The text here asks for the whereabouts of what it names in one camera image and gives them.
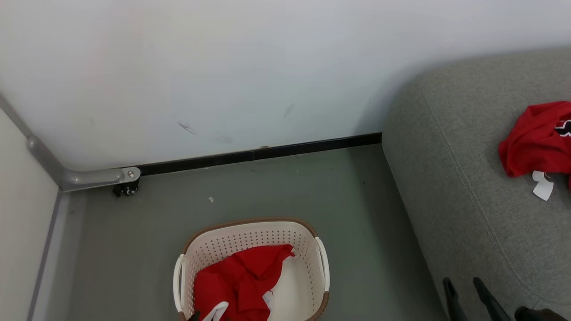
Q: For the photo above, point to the white laundry basket brown rim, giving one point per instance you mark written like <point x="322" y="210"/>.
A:
<point x="303" y="249"/>

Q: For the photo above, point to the red jersey with black lettering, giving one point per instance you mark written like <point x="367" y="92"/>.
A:
<point x="531" y="138"/>

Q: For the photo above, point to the small black caster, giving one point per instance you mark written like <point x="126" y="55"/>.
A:
<point x="127" y="189"/>

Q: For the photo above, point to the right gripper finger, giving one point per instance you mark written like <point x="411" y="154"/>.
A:
<point x="490" y="307"/>
<point x="454" y="303"/>

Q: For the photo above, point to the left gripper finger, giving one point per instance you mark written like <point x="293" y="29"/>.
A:
<point x="193" y="317"/>

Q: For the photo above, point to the black wall baseboard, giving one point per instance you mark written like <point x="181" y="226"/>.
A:
<point x="267" y="153"/>

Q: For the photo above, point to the grey fabric sofa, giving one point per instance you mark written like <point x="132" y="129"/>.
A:
<point x="468" y="178"/>

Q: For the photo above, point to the red shirt with white sleeves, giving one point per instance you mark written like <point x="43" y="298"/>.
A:
<point x="241" y="281"/>

